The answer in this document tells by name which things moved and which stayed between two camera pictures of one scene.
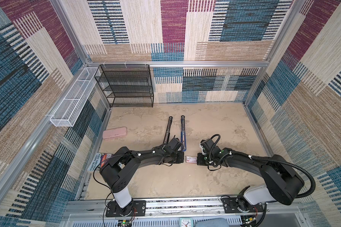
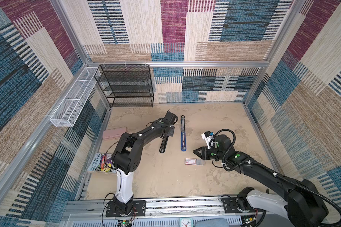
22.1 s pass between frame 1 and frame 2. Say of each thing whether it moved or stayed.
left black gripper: moved
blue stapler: stayed
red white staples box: stayed
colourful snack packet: stayed
